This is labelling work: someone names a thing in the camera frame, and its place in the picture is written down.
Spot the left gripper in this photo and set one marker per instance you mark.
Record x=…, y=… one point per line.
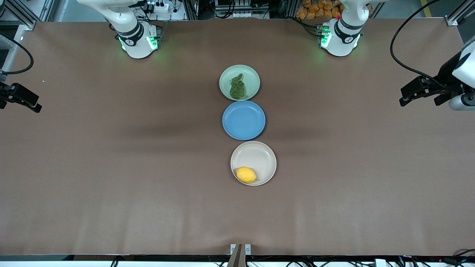
x=446, y=74

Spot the orange packets pile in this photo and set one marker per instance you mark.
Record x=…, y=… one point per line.
x=315, y=9

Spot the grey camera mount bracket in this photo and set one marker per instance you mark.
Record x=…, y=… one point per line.
x=240, y=254

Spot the blue plate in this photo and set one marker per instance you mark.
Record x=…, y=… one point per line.
x=243, y=120

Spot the beige plate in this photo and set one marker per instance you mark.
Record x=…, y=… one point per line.
x=258, y=157

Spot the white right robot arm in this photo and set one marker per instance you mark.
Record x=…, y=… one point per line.
x=135, y=40

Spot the green lettuce leaf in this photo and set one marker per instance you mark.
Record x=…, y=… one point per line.
x=237, y=89

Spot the black equipment rack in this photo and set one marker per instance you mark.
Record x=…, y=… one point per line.
x=241, y=7

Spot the pale green plate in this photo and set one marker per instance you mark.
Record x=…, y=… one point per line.
x=250, y=76

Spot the yellow lemon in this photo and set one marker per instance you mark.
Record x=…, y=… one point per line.
x=246, y=175

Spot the aluminium frame profile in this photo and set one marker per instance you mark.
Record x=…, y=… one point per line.
x=28, y=20
x=13, y=48
x=454, y=18

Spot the white power strip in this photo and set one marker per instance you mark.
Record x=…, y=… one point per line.
x=157, y=6

